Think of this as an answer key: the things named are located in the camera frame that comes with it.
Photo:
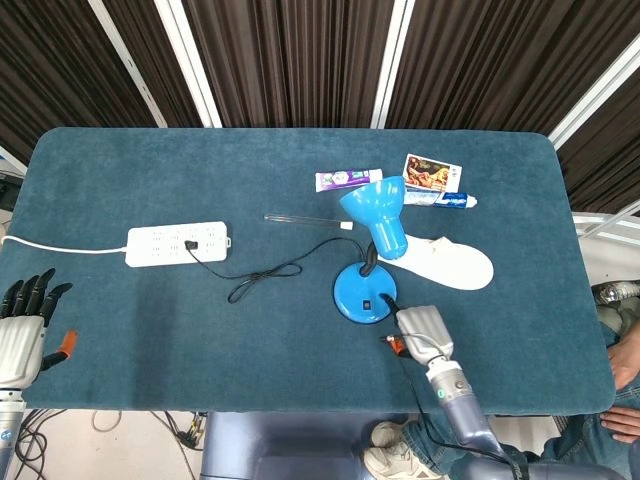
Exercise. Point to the white power strip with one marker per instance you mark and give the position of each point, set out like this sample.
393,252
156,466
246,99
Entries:
160,245

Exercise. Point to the floor power strip with plugs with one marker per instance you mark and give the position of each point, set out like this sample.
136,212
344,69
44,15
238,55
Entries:
192,432

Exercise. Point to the printed snack packet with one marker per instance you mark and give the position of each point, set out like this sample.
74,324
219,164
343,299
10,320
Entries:
430,172

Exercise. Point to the white shoe insole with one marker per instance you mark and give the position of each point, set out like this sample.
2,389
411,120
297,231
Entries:
450,265

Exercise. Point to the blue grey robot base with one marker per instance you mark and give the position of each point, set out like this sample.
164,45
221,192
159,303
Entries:
280,445

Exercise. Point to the white sneaker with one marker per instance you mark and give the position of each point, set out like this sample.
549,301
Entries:
385,447

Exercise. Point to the blue desk lamp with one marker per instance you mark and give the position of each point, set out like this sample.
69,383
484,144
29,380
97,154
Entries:
360,290

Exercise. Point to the person hand on knee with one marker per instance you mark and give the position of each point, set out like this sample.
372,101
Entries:
625,360

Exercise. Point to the white frame bar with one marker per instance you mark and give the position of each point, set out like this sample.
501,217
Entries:
392,65
130,65
600,85
190,65

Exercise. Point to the blue jeans of person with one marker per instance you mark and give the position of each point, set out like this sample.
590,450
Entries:
580,442

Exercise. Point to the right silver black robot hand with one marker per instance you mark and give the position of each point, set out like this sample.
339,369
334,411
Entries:
425,330

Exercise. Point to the crumpled silver grey object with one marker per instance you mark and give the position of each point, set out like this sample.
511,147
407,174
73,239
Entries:
617,292

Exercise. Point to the blue white toothpaste tube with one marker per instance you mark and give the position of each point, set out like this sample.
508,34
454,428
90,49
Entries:
450,200

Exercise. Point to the white metal rack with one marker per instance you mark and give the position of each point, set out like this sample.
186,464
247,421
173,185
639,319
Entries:
600,232

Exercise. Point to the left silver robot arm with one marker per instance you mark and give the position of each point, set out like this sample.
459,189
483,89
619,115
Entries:
7,430

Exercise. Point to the dark brown pleated curtain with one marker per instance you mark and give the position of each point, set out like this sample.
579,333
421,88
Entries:
300,60

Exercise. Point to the teal table cloth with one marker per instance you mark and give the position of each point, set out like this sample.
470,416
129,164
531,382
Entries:
200,340

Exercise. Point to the glass tube with white cap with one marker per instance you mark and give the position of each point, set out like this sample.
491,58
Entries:
345,225

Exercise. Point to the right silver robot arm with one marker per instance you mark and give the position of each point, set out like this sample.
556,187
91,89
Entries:
462,410

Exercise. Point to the person hand beside robot arm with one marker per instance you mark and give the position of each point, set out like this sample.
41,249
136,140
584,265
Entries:
622,425

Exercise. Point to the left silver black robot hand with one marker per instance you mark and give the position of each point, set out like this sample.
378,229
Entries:
17,350

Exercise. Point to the purple toothpaste box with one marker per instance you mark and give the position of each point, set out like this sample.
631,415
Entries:
340,180

